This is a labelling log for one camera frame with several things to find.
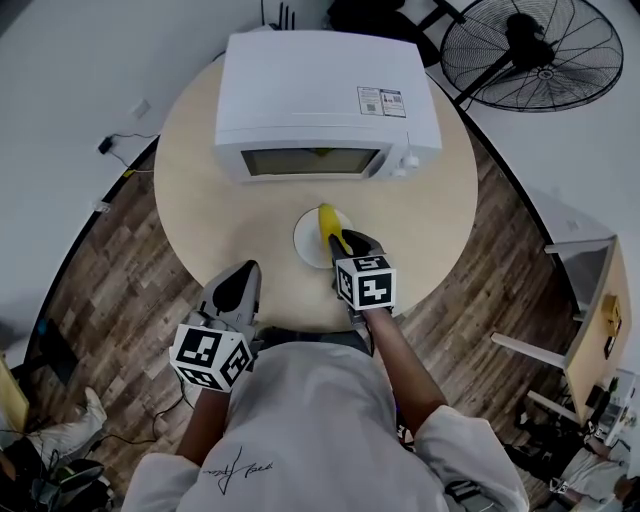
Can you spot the microwave warning label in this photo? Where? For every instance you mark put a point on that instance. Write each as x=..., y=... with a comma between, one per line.
x=380, y=101

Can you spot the person's left forearm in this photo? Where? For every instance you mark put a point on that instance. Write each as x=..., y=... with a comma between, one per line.
x=207, y=425

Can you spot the white wall socket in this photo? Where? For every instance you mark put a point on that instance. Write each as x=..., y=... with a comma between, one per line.
x=141, y=108

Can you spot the person's right forearm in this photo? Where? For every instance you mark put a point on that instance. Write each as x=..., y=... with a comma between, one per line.
x=400, y=365

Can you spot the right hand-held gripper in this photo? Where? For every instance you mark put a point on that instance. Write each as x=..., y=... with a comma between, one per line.
x=367, y=287

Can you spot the white power strip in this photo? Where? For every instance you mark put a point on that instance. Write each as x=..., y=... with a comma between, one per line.
x=101, y=206

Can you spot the black power adapter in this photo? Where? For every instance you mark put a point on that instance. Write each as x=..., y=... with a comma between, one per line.
x=105, y=145

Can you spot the light wooden desk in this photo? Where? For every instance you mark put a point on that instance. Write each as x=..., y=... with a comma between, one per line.
x=595, y=340

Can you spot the white microwave knob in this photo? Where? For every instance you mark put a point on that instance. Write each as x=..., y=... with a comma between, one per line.
x=411, y=161
x=398, y=173

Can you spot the black router with antennas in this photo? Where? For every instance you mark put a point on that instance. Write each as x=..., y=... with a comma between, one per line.
x=280, y=17

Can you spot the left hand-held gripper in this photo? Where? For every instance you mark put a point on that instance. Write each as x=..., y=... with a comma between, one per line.
x=210, y=355

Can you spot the black floor fan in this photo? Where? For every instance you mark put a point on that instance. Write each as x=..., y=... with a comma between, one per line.
x=530, y=50

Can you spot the person's dark trousers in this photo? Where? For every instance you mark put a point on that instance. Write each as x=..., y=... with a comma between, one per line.
x=325, y=337

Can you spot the person's white shirt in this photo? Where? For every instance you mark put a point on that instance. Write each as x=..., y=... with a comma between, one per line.
x=310, y=430

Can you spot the yellow corn cob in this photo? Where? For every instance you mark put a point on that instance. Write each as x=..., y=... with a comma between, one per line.
x=327, y=220

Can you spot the white round plate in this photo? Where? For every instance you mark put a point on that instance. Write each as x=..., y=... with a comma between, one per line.
x=307, y=240

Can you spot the white microwave oven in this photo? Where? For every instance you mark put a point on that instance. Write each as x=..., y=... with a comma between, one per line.
x=320, y=80

